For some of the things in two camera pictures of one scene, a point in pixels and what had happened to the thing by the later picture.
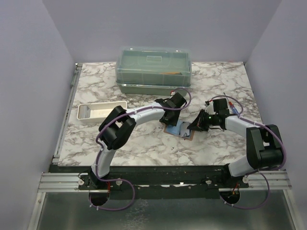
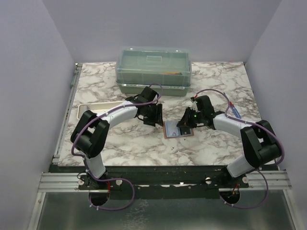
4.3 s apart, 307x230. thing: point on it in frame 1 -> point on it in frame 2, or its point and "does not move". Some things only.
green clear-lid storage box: [150, 70] does not move
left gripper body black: [173, 120] -> [149, 117]
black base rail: [158, 181] does not move
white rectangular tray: [96, 112] does not move
